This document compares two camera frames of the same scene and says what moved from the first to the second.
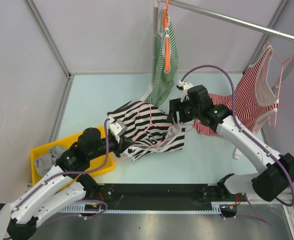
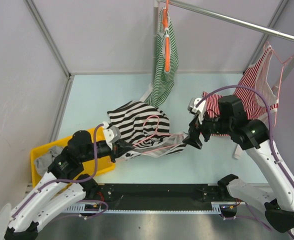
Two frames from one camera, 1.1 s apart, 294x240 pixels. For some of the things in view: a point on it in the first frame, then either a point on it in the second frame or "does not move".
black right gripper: x=175 y=105 to x=192 y=139
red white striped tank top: x=255 y=96 does not move
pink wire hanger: x=151 y=122 to x=158 y=133
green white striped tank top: x=164 y=80 does not move
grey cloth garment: x=44 y=163 does not move
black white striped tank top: x=150 y=129 does not move
